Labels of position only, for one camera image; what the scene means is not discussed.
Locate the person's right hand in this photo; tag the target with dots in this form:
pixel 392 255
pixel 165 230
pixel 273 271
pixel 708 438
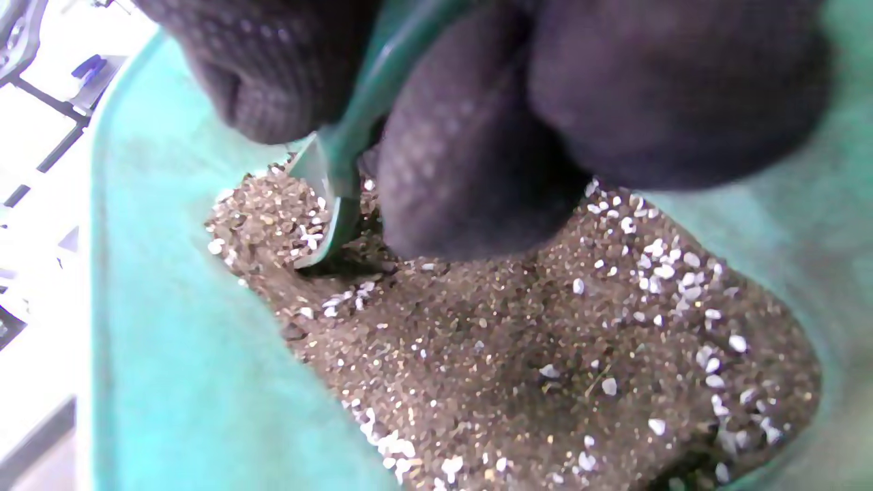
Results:
pixel 648 88

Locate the green plastic trowel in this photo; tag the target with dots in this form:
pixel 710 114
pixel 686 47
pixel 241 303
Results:
pixel 354 116

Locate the brown potting mix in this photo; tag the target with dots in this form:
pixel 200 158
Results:
pixel 511 354

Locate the green plastic bin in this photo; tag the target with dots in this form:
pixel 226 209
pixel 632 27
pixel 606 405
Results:
pixel 170 341

